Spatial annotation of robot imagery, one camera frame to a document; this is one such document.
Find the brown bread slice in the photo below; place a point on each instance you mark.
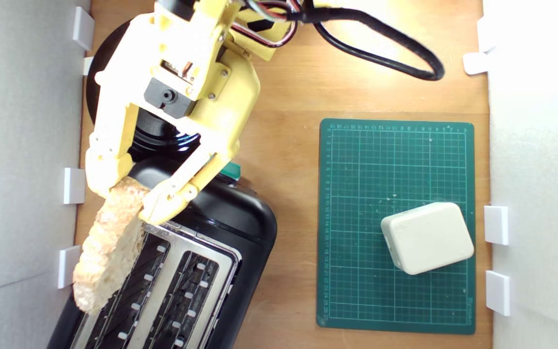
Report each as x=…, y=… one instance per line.
x=109, y=242

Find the green toaster lever knob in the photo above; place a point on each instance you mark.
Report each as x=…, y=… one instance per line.
x=233, y=170

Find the black two-slot toaster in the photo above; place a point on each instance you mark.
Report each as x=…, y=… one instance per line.
x=240, y=228

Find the black round plate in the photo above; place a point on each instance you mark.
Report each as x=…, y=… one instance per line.
x=155, y=133

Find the green cutting mat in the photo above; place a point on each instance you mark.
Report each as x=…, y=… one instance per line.
x=356, y=169

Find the white block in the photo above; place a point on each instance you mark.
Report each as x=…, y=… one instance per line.
x=426, y=237

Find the white wall clip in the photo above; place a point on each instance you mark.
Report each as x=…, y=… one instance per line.
x=497, y=292
x=496, y=225
x=67, y=266
x=83, y=29
x=482, y=34
x=475, y=63
x=73, y=185
x=88, y=65

